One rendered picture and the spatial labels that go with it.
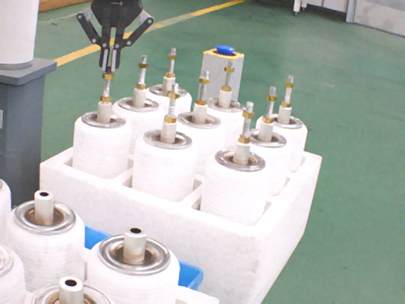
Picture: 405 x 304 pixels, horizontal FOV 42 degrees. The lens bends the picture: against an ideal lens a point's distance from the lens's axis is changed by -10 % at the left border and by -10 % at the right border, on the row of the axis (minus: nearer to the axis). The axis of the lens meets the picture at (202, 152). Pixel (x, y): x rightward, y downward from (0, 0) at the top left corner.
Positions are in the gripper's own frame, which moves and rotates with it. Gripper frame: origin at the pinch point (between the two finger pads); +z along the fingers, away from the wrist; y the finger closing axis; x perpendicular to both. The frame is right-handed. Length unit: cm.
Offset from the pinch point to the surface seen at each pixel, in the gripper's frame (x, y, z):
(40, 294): 48.9, 1.4, 9.8
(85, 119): 0.9, 3.0, 10.1
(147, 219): 13.4, -8.6, 20.2
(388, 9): -445, -234, 14
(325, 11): -467, -172, 35
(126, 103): -10.0, -3.0, 10.3
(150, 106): -9.1, -7.5, 10.2
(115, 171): 3.9, -2.8, 17.4
